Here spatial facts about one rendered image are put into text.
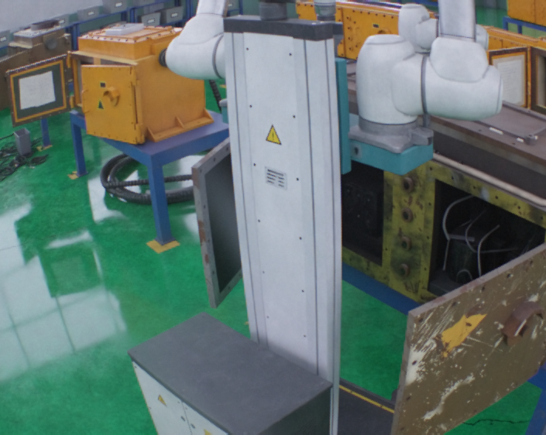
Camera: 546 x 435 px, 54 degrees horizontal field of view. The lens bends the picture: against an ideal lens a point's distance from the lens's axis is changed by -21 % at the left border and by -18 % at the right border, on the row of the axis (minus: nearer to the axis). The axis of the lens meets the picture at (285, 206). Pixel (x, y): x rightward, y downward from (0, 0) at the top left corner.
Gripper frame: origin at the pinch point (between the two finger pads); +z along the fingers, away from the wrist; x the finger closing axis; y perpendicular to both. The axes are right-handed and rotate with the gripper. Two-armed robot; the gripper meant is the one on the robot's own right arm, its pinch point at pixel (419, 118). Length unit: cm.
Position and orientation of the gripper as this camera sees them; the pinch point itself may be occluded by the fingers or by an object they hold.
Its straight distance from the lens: 190.7
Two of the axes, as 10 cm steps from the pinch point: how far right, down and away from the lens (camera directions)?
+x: 7.1, 2.8, -6.5
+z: 0.5, 9.0, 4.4
